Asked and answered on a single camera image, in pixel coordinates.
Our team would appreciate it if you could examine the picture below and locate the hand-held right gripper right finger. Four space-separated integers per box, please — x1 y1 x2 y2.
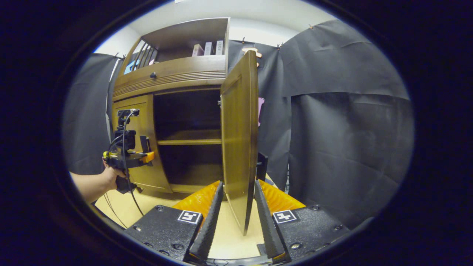
254 179 350 263

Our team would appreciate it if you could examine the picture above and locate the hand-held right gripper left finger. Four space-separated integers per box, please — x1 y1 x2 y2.
124 180 225 263

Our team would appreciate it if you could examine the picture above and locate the wooden shoe cabinet door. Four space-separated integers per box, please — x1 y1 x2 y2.
112 94 173 194
221 50 269 236

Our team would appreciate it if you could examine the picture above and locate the wooden double-door shoe cabinet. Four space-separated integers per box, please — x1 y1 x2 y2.
111 17 231 200

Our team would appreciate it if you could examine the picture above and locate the wooden inner cabinet shelf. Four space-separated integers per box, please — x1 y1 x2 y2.
157 139 222 146

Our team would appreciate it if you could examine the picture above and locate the black backdrop cloth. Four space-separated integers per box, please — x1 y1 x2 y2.
62 19 414 229

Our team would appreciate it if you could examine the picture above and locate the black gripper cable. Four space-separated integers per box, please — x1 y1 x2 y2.
105 110 145 218

